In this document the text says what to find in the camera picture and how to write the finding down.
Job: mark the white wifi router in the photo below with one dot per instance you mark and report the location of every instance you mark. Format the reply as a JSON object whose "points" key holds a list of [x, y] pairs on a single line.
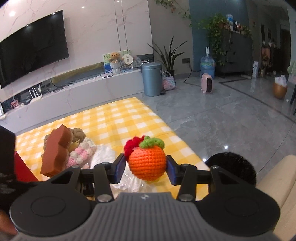
{"points": [[35, 93]]}

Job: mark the gold waste basket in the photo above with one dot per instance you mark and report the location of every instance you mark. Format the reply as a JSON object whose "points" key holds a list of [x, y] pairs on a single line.
{"points": [[280, 87]]}

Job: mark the black wall television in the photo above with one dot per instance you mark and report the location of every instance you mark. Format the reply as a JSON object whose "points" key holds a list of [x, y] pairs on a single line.
{"points": [[32, 47]]}

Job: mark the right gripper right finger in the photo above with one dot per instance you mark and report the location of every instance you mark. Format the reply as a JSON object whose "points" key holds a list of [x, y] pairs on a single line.
{"points": [[186, 176]]}

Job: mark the person's left hand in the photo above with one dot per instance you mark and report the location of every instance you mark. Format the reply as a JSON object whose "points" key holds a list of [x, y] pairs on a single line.
{"points": [[6, 225]]}

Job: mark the green illustrated poster board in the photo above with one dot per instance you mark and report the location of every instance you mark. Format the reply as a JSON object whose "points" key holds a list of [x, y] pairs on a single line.
{"points": [[107, 65]]}

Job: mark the brown plush scrunchie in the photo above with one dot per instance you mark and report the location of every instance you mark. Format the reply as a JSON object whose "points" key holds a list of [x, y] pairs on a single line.
{"points": [[78, 136]]}

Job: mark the teddy bear figurine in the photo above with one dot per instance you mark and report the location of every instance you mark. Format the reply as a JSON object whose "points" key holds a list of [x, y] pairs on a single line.
{"points": [[115, 57]]}

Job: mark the brown bear sponge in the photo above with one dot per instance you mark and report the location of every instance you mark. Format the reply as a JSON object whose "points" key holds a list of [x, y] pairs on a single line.
{"points": [[56, 151]]}

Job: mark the round paper fan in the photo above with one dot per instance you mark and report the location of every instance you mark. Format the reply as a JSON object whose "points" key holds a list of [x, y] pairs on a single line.
{"points": [[127, 60]]}

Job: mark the blue metal trash can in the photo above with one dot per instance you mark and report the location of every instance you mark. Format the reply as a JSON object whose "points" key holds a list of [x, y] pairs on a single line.
{"points": [[152, 78]]}

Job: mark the red Wonderlab box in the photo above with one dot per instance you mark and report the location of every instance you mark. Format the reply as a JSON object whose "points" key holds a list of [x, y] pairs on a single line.
{"points": [[22, 171]]}

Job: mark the pink white crochet pouch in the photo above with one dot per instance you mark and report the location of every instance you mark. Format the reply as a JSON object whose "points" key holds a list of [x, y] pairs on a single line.
{"points": [[82, 153]]}

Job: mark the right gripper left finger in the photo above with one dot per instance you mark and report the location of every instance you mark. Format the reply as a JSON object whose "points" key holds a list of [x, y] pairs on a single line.
{"points": [[105, 174]]}

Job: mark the dark cabinet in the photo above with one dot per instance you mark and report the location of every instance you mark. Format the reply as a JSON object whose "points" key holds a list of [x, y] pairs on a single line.
{"points": [[238, 54]]}

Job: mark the orange crochet fruit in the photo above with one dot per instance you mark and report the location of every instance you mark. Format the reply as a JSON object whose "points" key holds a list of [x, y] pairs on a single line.
{"points": [[148, 162]]}

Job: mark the pastel woven basket bag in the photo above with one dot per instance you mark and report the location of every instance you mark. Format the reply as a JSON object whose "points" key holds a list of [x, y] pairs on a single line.
{"points": [[168, 81]]}

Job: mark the red crochet strawberry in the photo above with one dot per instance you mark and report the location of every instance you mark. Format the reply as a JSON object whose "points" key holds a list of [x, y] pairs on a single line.
{"points": [[131, 145]]}

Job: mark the snake plant in pot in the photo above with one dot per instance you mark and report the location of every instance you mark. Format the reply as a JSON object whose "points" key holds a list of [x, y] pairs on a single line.
{"points": [[168, 55]]}

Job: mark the white marble tv console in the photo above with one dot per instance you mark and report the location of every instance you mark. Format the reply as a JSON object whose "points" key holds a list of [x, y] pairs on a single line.
{"points": [[74, 98]]}

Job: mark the blue water jug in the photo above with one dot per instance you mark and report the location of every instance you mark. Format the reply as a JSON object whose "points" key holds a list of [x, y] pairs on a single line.
{"points": [[207, 64]]}

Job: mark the white plastic bag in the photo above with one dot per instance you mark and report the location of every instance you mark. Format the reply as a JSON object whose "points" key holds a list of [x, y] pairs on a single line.
{"points": [[129, 182]]}

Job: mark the pink space heater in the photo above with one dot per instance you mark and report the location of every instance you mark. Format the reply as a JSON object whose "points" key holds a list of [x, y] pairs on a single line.
{"points": [[206, 83]]}

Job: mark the trailing pothos plant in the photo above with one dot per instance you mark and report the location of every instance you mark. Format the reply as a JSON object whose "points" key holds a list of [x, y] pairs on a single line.
{"points": [[214, 25]]}

